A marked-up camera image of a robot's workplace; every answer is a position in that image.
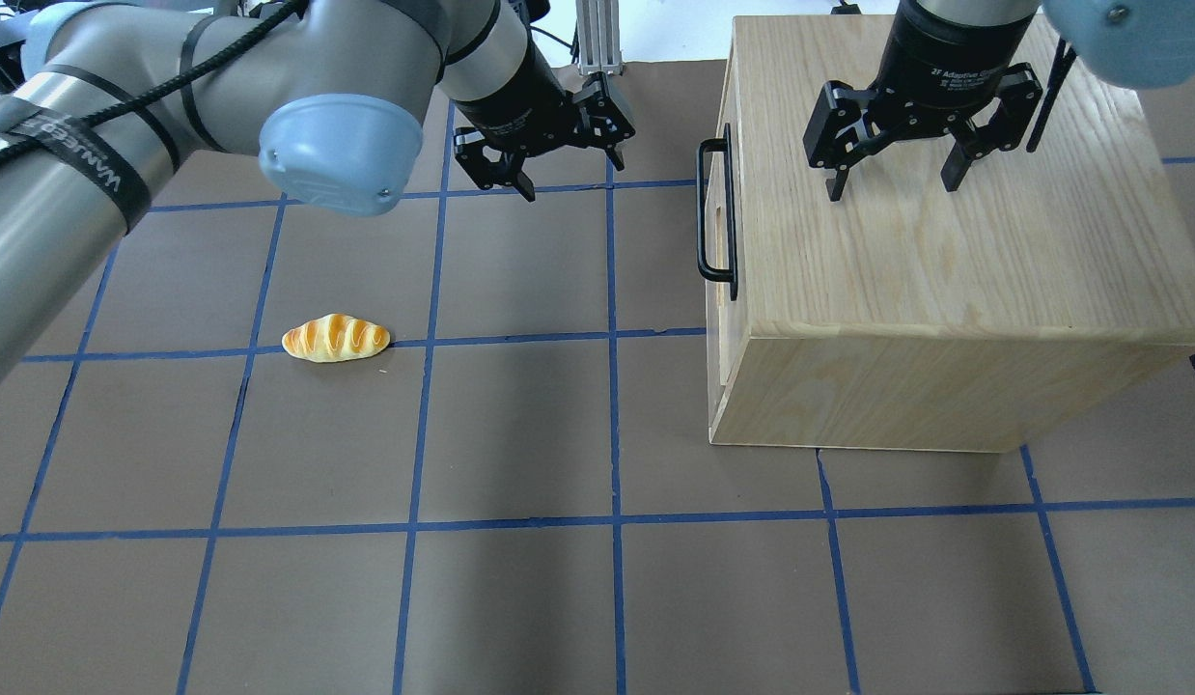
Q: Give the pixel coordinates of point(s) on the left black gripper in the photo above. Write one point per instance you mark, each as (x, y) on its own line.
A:
(514, 97)

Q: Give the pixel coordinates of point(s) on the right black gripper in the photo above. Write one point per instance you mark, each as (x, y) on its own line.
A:
(940, 60)

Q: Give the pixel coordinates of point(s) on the black metal drawer handle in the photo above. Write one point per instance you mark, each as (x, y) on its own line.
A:
(714, 161)

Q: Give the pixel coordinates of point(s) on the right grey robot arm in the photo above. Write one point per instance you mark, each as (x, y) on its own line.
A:
(1133, 44)

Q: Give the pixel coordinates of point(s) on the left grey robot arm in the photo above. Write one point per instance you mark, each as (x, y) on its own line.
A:
(330, 96)

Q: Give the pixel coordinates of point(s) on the light wooden drawer cabinet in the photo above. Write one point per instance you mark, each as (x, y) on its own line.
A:
(905, 317)

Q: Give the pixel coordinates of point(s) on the toy bread roll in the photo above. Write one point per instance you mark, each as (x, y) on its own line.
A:
(336, 338)

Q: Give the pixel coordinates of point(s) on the aluminium frame post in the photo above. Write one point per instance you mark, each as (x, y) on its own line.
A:
(597, 38)

